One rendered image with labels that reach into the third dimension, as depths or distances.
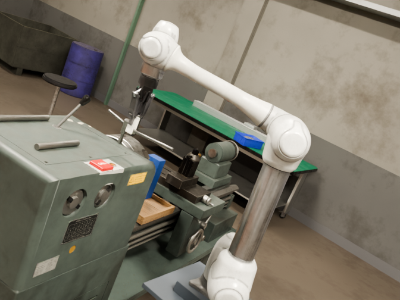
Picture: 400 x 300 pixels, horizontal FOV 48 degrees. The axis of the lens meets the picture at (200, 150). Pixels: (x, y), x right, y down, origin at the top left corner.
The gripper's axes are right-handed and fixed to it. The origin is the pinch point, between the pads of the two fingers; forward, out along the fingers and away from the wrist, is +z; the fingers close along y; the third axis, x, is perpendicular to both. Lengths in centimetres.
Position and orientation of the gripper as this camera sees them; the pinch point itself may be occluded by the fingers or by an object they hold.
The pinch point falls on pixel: (132, 124)
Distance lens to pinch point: 180.2
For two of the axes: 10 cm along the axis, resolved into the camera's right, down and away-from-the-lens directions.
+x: -8.2, -4.4, 3.7
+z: -3.7, 9.0, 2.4
